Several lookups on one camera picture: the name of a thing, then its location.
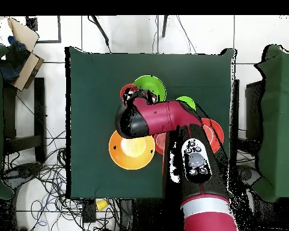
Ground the red plastic cup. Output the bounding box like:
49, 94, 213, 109
120, 83, 140, 100

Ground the large green plastic bowl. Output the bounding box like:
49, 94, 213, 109
132, 75, 167, 102

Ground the large orange plastic bowl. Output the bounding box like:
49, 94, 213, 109
108, 129, 156, 171

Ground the yellow plastic cup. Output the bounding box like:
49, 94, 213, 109
96, 199, 109, 212

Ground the dark green table cloth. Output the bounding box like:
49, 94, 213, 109
65, 46, 237, 200

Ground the small red plastic bowl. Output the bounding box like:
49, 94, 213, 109
153, 132, 167, 155

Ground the small green plastic bowl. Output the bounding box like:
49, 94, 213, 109
175, 96, 197, 111

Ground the black pole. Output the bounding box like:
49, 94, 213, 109
161, 15, 169, 39

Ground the large red plastic bowl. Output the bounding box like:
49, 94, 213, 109
201, 117, 225, 154

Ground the cardboard box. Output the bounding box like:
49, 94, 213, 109
7, 16, 45, 92

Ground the blue cloth bundle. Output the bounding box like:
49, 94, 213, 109
0, 35, 31, 82

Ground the black chair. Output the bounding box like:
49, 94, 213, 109
245, 79, 266, 141

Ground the black chair base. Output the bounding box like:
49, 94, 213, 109
1, 162, 43, 193

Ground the grey chair base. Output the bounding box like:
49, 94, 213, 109
239, 165, 262, 191

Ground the thick black cable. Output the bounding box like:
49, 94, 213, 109
87, 15, 113, 54

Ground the thin black cable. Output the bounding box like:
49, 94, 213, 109
175, 15, 198, 54

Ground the tangle of cables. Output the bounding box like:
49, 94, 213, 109
2, 129, 122, 231

